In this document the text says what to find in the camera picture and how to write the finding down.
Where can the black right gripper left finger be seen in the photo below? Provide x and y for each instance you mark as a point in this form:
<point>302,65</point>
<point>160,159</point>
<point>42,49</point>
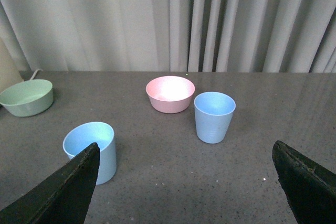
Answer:
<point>63,197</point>

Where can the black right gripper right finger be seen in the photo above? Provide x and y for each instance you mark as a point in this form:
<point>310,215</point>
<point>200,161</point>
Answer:
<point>309,187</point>

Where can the blue cup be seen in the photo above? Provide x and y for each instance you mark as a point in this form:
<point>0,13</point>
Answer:
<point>94,132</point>
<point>213,114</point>

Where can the green bowl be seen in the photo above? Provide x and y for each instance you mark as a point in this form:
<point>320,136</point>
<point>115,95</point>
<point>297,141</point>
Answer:
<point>28,98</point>

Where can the cream toaster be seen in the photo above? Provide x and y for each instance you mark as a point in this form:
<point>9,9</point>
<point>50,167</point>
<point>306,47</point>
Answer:
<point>9,74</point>

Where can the pink bowl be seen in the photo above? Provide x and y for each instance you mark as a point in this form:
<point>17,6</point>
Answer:
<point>170,94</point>

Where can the grey curtain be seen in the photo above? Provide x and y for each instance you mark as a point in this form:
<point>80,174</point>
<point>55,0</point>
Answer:
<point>170,35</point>

